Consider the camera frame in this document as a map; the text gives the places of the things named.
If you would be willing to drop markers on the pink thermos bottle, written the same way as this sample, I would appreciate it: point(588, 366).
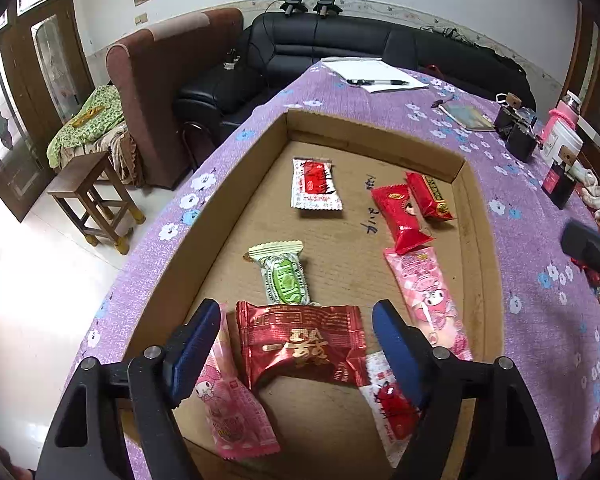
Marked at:
point(564, 112)

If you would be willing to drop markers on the wooden stool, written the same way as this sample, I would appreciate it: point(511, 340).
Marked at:
point(85, 175)

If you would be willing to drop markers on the black leather sofa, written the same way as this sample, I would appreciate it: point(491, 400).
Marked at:
point(290, 50)

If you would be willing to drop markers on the beige fringed cloth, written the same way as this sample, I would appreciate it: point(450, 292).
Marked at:
point(125, 155)

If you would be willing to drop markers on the green white snack packet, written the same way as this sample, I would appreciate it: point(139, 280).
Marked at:
point(282, 275)

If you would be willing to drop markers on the small green notebook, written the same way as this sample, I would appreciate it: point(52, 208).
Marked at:
point(470, 116)

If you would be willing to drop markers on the dark red foil snack packet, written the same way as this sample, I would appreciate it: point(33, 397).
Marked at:
point(300, 340)

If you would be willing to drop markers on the dark red shiny candy wrapper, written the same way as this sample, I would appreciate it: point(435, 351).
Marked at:
point(587, 272)

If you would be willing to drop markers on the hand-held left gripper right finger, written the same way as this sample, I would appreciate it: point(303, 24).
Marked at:
point(397, 355)

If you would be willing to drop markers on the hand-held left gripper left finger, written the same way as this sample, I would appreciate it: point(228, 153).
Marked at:
point(192, 355)

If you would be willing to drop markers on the white plastic jar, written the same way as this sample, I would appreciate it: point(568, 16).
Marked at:
point(562, 142)

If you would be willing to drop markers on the small black pen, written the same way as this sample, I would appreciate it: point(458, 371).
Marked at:
point(440, 104)

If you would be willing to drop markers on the pink cartoon snack packet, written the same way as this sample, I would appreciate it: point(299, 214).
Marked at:
point(230, 410)
point(425, 295)

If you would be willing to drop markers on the white work glove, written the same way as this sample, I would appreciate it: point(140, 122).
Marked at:
point(597, 195)

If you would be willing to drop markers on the black white pen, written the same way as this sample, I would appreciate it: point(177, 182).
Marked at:
point(375, 81)

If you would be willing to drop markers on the shallow cardboard box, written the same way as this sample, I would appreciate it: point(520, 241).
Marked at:
point(330, 260)

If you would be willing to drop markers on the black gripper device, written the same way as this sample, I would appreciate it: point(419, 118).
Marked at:
point(294, 4)
point(326, 5)

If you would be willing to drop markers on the black jar red label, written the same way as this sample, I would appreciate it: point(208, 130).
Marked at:
point(557, 185)

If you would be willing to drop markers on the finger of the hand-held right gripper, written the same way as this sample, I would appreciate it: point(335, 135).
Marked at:
point(590, 250)

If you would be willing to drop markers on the brown armchair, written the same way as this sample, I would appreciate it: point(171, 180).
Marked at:
point(165, 90)

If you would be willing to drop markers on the white paper sheets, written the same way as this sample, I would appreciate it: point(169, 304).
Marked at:
point(370, 71)

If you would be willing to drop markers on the red gold snack packet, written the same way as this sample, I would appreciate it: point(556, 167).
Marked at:
point(430, 197)

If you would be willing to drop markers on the small white charger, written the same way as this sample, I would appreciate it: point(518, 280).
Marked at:
point(233, 59)

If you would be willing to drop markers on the wall outlet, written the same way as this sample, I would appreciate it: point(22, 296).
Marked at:
point(140, 18)

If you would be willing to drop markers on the black jar with cork knob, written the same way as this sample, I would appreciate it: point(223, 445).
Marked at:
point(505, 120)

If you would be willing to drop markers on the plain red snack packet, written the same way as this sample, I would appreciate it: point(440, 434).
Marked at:
point(400, 215)

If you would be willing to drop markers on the white red snack packet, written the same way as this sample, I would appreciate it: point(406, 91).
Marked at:
point(385, 410)
point(314, 185)

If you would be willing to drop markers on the purple floral tablecloth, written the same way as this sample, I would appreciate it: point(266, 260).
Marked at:
point(530, 240)

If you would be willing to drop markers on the green patterned blanket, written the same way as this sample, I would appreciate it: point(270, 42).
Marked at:
point(87, 120)

